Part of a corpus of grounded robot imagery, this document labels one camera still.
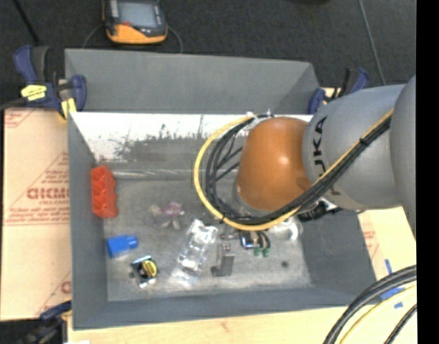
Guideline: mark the red-orange block with holes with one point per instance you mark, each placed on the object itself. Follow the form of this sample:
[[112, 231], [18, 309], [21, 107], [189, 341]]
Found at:
[[104, 192]]

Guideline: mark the brown cardboard board, red print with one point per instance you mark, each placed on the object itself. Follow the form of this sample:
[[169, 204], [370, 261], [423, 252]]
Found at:
[[33, 177]]

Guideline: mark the purple and pink toy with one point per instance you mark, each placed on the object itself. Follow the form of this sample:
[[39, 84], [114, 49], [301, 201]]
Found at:
[[171, 211]]

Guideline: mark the yellow and black packaged item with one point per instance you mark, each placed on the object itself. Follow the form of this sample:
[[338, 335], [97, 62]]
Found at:
[[147, 269]]

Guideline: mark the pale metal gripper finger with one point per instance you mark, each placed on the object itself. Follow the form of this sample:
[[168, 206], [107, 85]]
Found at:
[[229, 262], [219, 263]]

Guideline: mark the grey metal bin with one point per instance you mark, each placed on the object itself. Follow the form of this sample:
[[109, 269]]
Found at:
[[191, 84]]

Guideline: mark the blue plastic block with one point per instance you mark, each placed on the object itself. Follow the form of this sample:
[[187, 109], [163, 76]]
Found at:
[[120, 245]]

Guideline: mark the black cylinder on white bracket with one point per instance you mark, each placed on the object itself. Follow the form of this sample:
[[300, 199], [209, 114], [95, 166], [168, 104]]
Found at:
[[290, 229]]

